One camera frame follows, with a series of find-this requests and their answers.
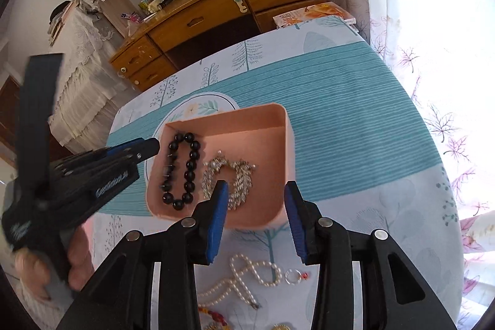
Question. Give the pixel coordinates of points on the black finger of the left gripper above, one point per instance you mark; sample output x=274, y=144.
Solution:
x=140, y=149

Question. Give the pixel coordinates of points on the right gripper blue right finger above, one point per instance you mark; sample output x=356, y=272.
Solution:
x=303, y=216

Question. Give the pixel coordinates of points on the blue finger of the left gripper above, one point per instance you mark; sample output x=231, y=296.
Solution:
x=121, y=147

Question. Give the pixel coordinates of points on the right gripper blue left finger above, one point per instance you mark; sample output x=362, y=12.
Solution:
x=210, y=217

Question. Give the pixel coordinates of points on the silver ring red stone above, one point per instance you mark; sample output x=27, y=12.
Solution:
x=295, y=277

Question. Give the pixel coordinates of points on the pink plastic jewelry tray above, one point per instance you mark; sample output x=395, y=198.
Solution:
x=252, y=149

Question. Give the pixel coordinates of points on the gold round brooch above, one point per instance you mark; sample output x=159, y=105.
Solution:
x=281, y=326

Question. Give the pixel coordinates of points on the person's left hand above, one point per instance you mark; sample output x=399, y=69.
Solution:
x=35, y=270

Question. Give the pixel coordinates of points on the white lace covered piano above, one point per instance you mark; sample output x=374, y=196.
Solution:
x=90, y=92

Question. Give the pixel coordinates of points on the tree pattern tablecloth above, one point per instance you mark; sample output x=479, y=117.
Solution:
x=362, y=153

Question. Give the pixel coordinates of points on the brown wooden door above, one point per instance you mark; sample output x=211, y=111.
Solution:
x=9, y=110

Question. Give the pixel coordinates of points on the wooden desk with drawers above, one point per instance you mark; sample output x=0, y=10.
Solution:
x=188, y=30

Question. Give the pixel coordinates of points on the magazine on stool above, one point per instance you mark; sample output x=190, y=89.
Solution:
x=320, y=10

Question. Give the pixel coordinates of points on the floral white curtain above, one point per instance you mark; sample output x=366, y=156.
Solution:
x=442, y=52

